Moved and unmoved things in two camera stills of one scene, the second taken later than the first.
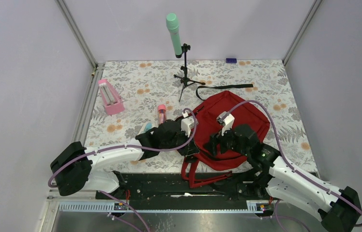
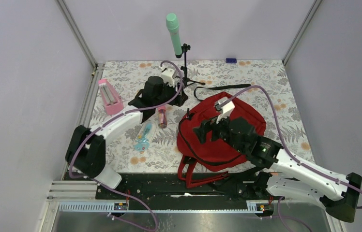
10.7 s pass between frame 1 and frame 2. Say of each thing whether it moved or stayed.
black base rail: stayed
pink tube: stayed
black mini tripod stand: stayed
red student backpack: moved
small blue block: stayed
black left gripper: moved
